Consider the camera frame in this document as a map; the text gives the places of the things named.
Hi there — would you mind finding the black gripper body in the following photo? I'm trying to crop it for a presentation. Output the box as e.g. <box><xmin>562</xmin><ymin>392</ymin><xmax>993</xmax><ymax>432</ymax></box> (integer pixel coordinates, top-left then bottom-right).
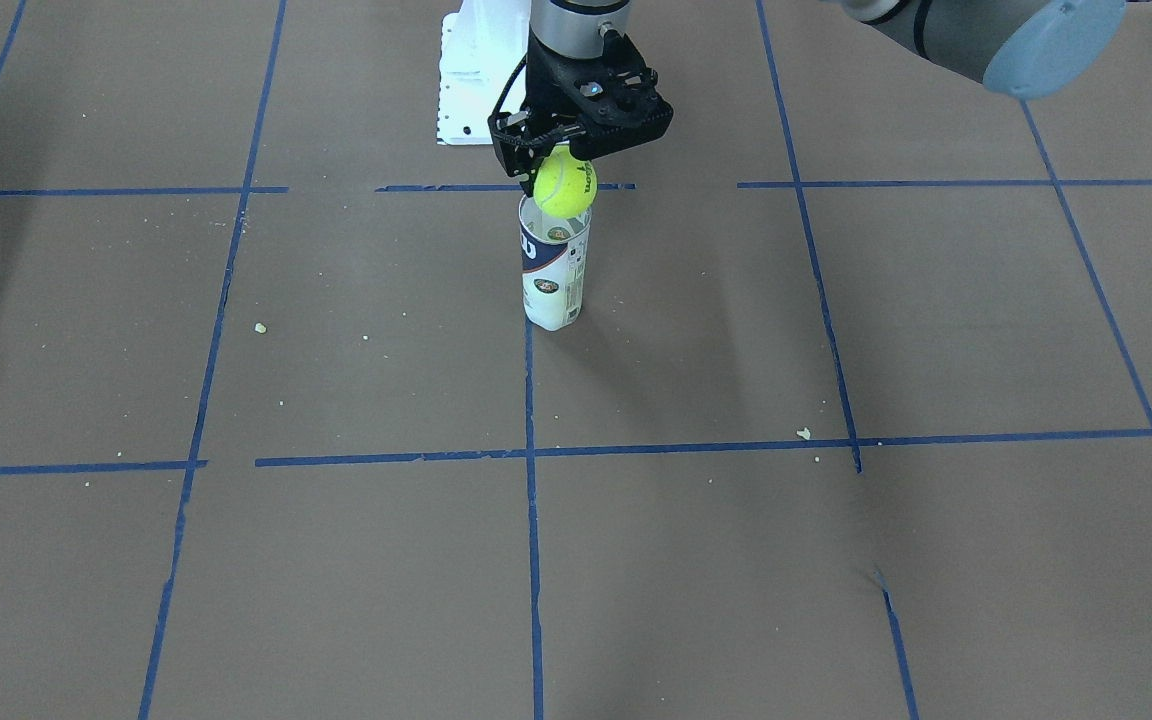
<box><xmin>488</xmin><ymin>28</ymin><xmax>675</xmax><ymax>161</ymax></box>

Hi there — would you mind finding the yellow-green tennis ball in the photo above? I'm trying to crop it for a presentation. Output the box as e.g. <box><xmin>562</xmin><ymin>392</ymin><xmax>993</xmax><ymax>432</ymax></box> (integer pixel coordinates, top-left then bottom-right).
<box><xmin>532</xmin><ymin>145</ymin><xmax>598</xmax><ymax>219</ymax></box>

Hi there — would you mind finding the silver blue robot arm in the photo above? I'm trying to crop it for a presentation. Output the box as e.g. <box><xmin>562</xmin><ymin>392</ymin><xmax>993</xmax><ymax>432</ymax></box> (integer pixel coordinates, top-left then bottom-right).
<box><xmin>486</xmin><ymin>1</ymin><xmax>1126</xmax><ymax>196</ymax></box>

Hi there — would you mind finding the white tennis ball can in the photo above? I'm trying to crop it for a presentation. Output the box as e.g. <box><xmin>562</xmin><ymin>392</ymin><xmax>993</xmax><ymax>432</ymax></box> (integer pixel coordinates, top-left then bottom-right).
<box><xmin>518</xmin><ymin>197</ymin><xmax>593</xmax><ymax>332</ymax></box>

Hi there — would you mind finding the blue tape strip lengthwise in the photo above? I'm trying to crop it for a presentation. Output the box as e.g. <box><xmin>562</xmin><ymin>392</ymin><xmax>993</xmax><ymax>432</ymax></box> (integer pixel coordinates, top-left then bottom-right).
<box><xmin>524</xmin><ymin>320</ymin><xmax>545</xmax><ymax>719</ymax></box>

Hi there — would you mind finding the blue tape strip crosswise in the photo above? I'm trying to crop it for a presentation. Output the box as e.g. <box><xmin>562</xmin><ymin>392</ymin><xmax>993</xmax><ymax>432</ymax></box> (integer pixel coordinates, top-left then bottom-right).
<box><xmin>253</xmin><ymin>429</ymin><xmax>1152</xmax><ymax>468</ymax></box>

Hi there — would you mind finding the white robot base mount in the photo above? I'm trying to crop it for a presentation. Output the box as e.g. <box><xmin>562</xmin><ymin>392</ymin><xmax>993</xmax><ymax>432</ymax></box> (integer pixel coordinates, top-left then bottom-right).
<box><xmin>435</xmin><ymin>1</ymin><xmax>531</xmax><ymax>146</ymax></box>

